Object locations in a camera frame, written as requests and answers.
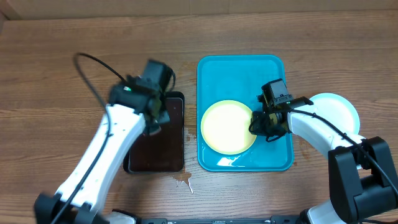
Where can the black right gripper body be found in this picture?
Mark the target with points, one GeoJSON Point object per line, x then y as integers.
{"type": "Point", "coordinates": [265, 127]}

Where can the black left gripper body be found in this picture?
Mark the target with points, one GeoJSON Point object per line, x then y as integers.
{"type": "Point", "coordinates": [161, 115]}

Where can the pink green sponge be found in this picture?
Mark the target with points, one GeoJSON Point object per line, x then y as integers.
{"type": "Point", "coordinates": [152, 129]}

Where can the yellow plate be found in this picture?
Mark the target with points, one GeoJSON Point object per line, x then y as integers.
{"type": "Point", "coordinates": [225, 127]}

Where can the light blue plate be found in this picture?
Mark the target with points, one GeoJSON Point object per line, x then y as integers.
{"type": "Point", "coordinates": [338, 110]}

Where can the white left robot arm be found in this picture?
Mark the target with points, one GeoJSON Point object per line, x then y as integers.
{"type": "Point", "coordinates": [81, 198]}

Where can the black water tray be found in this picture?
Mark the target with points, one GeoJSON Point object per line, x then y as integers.
{"type": "Point", "coordinates": [164, 151]}

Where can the blue plastic tray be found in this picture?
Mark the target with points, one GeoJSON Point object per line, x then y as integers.
{"type": "Point", "coordinates": [240, 78]}

